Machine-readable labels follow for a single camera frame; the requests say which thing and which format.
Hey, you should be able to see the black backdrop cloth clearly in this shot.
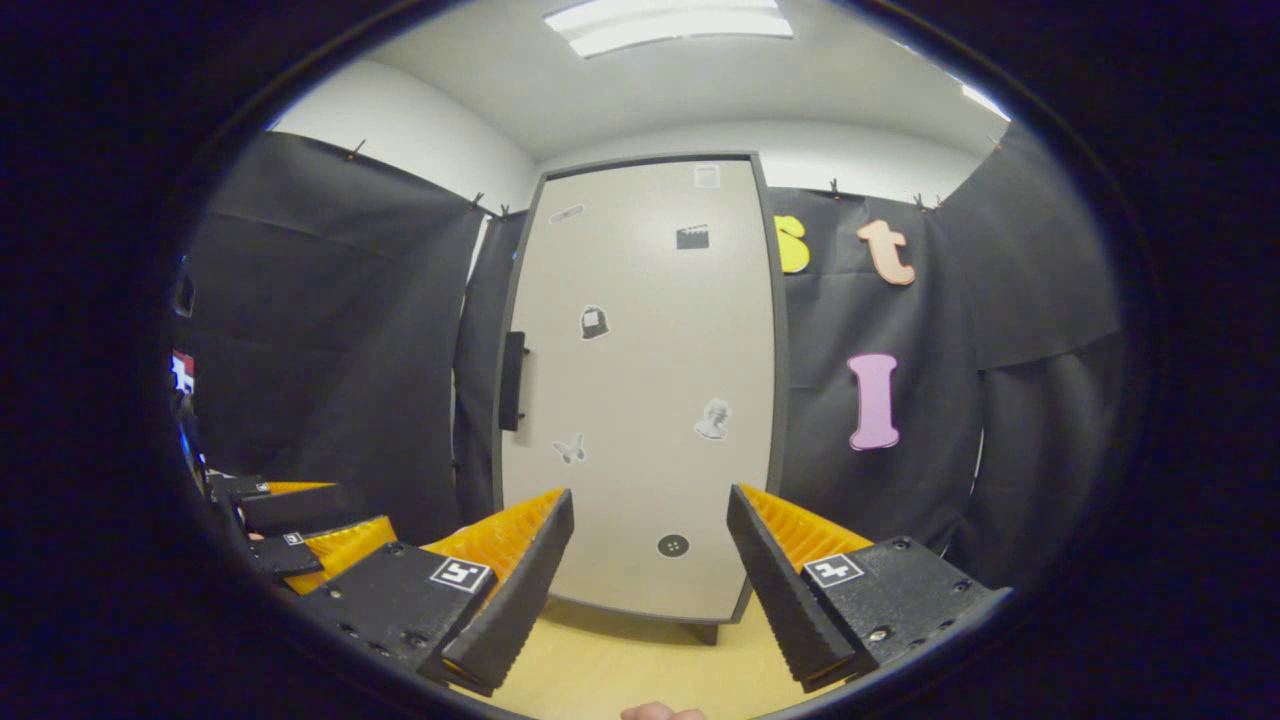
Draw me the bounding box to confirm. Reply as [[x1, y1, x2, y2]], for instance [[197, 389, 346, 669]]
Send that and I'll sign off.
[[165, 125, 1126, 591]]

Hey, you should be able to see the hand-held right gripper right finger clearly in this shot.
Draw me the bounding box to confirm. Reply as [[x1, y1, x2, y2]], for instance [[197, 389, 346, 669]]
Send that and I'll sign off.
[[727, 484, 1011, 694]]

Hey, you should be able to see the grey cabinet door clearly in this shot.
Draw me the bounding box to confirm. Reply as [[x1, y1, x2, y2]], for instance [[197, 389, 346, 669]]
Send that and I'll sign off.
[[500, 160, 776, 623]]

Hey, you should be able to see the black door handle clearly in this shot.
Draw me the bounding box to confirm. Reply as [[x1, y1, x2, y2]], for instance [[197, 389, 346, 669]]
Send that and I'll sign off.
[[498, 332, 529, 433]]

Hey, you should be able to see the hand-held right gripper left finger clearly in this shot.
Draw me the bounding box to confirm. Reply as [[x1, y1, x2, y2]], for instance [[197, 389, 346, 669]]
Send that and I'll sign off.
[[300, 488, 576, 698]]

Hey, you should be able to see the large ceiling light panel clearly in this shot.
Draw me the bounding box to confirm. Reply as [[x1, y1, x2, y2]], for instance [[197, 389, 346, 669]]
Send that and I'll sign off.
[[545, 0, 794, 58]]

